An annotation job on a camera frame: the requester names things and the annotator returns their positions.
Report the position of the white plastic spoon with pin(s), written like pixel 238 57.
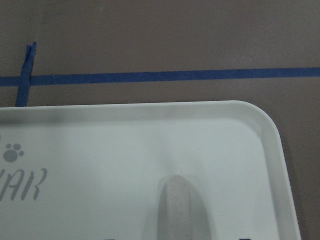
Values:
pixel 182 213

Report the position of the white bear serving tray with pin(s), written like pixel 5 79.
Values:
pixel 96 172

